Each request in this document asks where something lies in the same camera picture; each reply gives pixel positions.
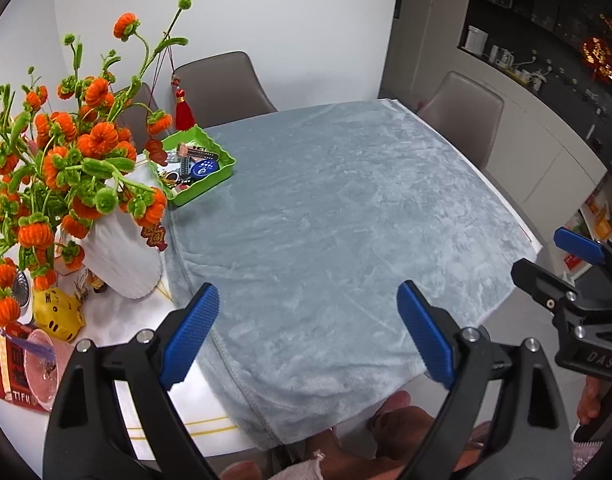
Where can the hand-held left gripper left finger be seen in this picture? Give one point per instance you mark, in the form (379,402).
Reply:
(193,332)

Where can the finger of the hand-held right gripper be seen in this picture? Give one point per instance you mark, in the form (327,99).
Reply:
(578,247)
(533,280)

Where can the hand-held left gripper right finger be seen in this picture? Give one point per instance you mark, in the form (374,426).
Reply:
(426,332)

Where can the person's right hand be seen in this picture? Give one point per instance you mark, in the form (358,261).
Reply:
(591,402)

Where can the red box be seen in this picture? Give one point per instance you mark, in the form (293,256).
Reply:
(572,260)

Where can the orange box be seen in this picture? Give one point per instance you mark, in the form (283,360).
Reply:
(603,225)

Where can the white ribbed vase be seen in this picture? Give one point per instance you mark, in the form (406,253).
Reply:
(121,260)

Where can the red lucky charm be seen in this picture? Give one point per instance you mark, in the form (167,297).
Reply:
(154,236)

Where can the small brown figurine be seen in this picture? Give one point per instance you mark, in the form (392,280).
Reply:
(93,286)

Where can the white kitchen cabinet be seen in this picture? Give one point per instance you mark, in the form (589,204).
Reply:
(536,135)

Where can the yellow cat toy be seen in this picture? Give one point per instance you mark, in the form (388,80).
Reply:
(56,312)

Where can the green scalloped plastic tray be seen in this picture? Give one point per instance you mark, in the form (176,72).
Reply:
(216,182)

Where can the grey plush tablecloth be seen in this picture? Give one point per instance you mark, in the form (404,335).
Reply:
(336,210)

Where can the clear pink cup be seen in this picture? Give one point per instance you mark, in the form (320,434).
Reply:
(46,370)

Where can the blue round tin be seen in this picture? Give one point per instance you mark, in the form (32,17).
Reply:
(205,168)

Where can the taupe leather dining chair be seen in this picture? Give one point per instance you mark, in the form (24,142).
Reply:
(466,115)
(221,85)
(136,105)

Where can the round metal strainer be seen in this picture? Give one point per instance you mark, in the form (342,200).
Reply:
(21,287)

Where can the white mug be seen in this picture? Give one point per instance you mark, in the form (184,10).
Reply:
(526,75)

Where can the red paper card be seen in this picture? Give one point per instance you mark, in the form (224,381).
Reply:
(8,375)

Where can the electric kettle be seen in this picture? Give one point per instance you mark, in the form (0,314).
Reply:
(506,57)

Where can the artificial orange flower plant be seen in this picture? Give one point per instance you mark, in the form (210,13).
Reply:
(66,160)

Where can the red tassel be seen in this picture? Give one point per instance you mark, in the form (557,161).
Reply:
(184,112)

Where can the white countertop appliance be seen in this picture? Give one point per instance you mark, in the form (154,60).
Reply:
(476,40)

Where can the tall white cabinet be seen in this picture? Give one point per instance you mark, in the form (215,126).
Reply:
(431,35)

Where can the red lit wall ornament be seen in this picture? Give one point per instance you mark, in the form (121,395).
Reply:
(598,57)

